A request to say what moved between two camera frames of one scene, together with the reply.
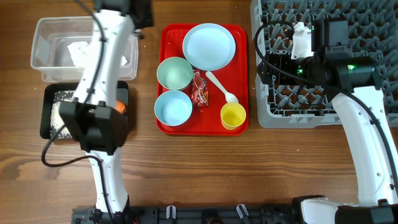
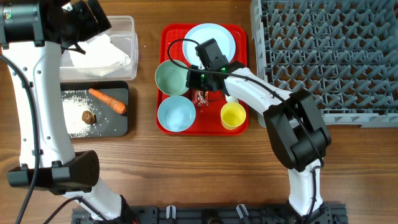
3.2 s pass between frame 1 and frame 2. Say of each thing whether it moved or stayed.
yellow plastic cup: stayed
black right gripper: moved
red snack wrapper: stayed
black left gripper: moved
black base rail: stayed
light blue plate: stayed
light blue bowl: moved
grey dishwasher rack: stayed
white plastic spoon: stayed
